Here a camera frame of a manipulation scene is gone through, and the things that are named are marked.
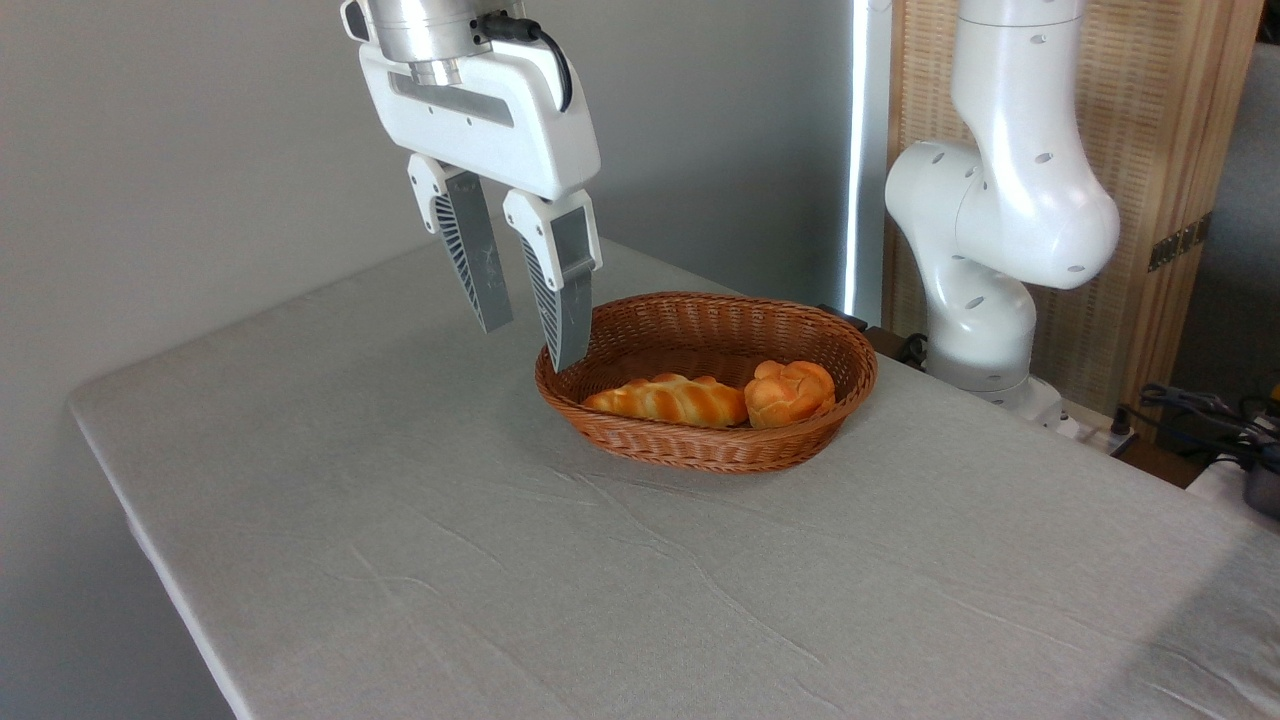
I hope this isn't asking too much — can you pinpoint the grey tablecloth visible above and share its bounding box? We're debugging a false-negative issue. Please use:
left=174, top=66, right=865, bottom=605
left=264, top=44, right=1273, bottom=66
left=68, top=235, right=1280, bottom=720

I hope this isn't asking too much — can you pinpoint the brown wicker basket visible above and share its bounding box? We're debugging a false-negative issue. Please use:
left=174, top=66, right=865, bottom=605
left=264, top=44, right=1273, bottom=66
left=534, top=291, right=879, bottom=475

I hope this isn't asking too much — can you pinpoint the metal screen hinge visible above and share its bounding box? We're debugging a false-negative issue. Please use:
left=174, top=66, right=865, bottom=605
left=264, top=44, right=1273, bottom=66
left=1147, top=212, right=1213, bottom=273

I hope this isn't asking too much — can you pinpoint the long striped bread roll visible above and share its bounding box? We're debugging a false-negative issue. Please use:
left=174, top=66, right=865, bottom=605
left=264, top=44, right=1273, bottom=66
left=582, top=373, right=750, bottom=430

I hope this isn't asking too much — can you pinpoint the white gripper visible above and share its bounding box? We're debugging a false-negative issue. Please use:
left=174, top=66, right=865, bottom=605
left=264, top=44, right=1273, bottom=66
left=358, top=40, right=603, bottom=374

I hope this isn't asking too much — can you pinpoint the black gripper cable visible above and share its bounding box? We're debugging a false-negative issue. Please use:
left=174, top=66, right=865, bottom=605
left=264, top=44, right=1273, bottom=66
left=478, top=10, right=575, bottom=114

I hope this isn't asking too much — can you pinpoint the round orange bread bun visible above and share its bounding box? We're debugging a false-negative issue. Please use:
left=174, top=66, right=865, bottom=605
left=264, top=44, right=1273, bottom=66
left=743, top=360, right=837, bottom=431

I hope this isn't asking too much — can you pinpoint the white vertical light strip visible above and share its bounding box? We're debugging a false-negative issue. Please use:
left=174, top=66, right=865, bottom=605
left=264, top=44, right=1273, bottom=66
left=843, top=0, right=893, bottom=326

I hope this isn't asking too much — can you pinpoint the black cable bundle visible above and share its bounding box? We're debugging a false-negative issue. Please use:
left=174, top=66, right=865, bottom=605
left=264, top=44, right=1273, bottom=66
left=1115, top=383, right=1280, bottom=471

